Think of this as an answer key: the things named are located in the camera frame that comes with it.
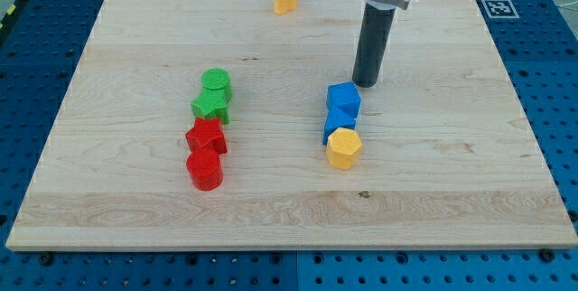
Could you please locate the blue triangle block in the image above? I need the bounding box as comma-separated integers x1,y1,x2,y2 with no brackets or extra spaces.
322,107,357,146

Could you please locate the yellow hexagon block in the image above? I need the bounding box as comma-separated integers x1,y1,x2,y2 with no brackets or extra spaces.
326,127,363,170

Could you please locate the blue cube block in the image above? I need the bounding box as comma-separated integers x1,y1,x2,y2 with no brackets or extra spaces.
326,81,361,118

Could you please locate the green star block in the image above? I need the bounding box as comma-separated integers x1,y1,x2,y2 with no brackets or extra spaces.
191,88,230,125

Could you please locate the red star block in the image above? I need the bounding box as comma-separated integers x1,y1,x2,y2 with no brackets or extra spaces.
185,117,228,155

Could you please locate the green cylinder block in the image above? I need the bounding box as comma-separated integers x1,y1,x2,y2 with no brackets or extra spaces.
201,68,233,103

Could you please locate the light wooden board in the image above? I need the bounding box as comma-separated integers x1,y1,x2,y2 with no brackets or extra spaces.
6,0,577,251

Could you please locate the red cylinder block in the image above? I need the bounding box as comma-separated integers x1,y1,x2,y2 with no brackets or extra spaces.
186,148,224,192

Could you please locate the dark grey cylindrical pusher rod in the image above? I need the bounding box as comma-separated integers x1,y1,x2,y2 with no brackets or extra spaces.
352,4,395,88

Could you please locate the white fiducial marker tag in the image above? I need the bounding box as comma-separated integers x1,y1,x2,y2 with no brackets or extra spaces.
481,0,519,19

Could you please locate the blue perforated table plate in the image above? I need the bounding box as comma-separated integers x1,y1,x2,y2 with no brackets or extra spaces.
1,0,577,290

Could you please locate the yellow black hazard tape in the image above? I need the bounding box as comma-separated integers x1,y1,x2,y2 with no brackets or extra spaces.
1,0,30,33

